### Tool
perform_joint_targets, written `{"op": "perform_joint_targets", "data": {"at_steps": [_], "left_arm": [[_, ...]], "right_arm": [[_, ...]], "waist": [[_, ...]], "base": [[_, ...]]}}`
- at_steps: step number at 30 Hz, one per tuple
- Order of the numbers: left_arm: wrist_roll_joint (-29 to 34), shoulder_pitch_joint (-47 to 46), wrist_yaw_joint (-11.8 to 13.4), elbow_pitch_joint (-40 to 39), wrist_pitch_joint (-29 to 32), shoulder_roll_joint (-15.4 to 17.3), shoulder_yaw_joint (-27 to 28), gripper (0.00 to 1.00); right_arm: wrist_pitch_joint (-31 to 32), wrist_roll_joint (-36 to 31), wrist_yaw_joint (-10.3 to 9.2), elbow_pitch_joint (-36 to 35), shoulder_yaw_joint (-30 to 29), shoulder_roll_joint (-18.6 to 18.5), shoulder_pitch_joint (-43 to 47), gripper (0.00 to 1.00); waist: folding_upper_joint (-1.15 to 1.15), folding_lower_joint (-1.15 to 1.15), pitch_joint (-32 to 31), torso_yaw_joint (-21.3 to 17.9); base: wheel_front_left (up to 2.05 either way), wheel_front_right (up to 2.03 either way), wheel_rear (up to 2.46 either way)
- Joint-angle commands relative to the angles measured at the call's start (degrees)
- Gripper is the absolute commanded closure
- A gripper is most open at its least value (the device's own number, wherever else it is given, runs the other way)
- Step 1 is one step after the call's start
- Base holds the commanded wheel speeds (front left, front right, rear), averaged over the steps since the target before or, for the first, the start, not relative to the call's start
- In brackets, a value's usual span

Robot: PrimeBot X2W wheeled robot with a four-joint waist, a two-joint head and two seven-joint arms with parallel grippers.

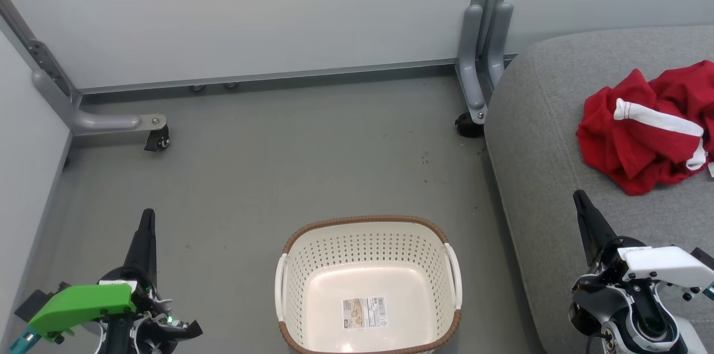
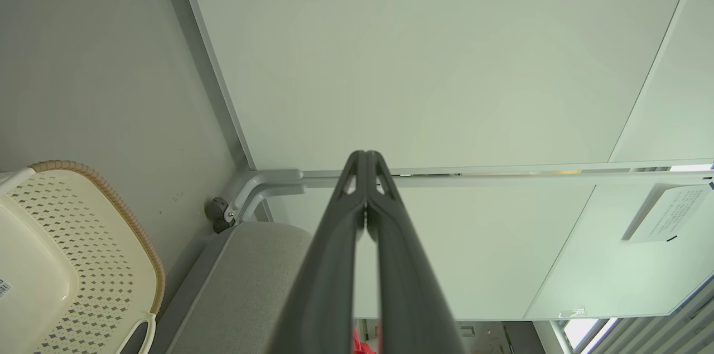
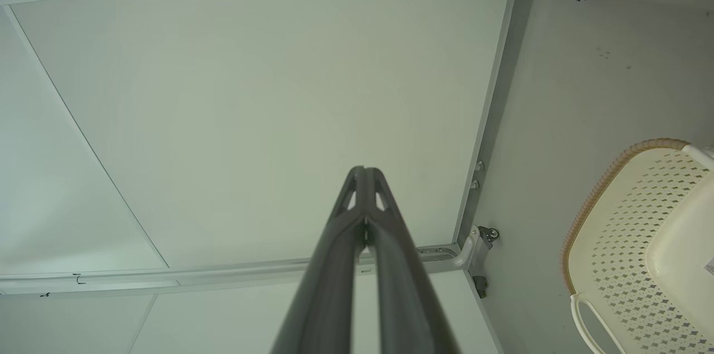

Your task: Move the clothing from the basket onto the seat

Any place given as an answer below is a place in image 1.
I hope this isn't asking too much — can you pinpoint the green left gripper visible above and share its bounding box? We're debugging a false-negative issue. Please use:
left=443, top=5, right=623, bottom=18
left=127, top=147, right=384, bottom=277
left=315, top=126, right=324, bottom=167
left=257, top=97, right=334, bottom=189
left=28, top=208, right=158, bottom=343

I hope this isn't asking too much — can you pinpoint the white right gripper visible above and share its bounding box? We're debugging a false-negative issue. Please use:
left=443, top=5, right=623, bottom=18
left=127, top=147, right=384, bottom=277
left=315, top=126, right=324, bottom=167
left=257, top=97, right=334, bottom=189
left=573, top=190, right=714, bottom=289

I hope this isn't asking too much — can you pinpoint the red and white shirt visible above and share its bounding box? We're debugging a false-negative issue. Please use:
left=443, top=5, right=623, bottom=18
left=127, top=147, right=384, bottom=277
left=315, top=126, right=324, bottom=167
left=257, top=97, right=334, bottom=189
left=576, top=60, right=714, bottom=197

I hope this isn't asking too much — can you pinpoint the grey fabric sofa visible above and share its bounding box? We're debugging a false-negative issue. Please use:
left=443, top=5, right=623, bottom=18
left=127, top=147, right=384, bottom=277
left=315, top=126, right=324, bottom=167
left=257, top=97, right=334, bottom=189
left=484, top=25, right=714, bottom=354

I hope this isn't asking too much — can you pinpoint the black caster wheel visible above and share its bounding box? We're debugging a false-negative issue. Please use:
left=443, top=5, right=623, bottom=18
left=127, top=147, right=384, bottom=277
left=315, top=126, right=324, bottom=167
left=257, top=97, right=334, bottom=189
left=454, top=112, right=485, bottom=139
left=144, top=124, right=170, bottom=153

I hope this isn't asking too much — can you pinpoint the white perforated laundry basket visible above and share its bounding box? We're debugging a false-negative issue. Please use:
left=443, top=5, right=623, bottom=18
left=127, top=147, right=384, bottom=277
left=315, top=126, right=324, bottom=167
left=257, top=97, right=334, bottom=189
left=274, top=216, right=463, bottom=354

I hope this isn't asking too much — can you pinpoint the paper label sticker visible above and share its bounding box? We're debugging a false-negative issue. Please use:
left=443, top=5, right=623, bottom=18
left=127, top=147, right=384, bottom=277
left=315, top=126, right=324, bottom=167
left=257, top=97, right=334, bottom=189
left=341, top=296, right=388, bottom=330

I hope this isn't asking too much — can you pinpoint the grey partition foot long bracket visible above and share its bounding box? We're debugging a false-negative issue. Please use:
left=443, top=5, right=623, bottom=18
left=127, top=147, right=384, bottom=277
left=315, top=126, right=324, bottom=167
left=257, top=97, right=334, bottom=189
left=0, top=0, right=167, bottom=137

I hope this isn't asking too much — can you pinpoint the teal plug left camera cable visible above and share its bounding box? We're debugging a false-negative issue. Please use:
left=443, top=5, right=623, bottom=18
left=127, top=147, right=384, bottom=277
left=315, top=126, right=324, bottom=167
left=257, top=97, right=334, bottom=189
left=6, top=328, right=42, bottom=354

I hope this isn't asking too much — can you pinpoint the grey partition post double foot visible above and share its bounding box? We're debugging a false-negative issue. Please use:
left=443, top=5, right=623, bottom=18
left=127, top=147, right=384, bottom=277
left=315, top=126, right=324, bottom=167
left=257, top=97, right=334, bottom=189
left=455, top=0, right=518, bottom=124

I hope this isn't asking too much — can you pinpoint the grey metal partition base rail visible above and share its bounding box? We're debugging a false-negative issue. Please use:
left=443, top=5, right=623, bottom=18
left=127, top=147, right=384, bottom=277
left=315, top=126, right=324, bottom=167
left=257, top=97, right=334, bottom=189
left=76, top=55, right=519, bottom=95

